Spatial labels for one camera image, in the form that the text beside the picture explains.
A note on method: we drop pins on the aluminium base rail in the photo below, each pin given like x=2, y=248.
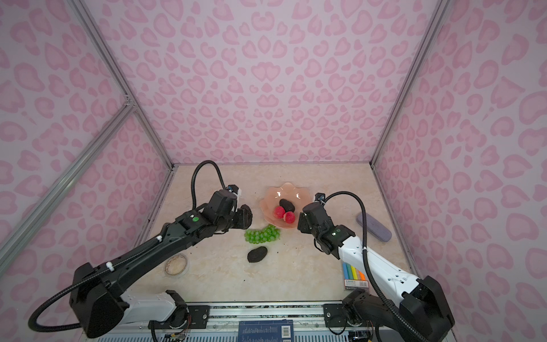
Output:
x=312, y=321

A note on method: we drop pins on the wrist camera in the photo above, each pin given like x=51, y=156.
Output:
x=235, y=190
x=320, y=197

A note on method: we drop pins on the green fake grape bunch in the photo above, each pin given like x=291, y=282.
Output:
x=260, y=236

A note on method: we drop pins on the pack of coloured markers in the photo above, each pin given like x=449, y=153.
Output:
x=353, y=279

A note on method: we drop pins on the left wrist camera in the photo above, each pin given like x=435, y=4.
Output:
x=235, y=190

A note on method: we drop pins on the purple glasses case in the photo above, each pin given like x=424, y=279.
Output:
x=377, y=229

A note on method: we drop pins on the red fake apple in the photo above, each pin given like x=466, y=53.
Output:
x=279, y=212

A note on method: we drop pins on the dark avocado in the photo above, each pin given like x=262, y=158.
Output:
x=257, y=255
x=287, y=205

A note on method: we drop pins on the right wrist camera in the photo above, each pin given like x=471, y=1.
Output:
x=320, y=197

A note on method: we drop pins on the diagonal aluminium frame bar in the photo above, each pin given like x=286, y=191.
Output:
x=28, y=227

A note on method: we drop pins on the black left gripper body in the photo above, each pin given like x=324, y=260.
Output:
x=238, y=221

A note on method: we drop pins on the pink glass fruit bowl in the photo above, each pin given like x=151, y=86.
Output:
x=300, y=197

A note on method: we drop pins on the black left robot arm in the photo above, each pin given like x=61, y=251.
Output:
x=100, y=300

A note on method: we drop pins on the aluminium corner frame rail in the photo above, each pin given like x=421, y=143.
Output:
x=93, y=32

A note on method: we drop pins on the blue barcode label box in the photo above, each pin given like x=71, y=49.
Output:
x=266, y=331

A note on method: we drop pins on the small round clear dish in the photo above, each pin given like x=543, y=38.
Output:
x=176, y=265

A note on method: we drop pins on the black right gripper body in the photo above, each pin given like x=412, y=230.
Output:
x=305, y=226

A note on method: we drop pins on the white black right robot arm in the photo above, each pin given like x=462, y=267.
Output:
x=415, y=308

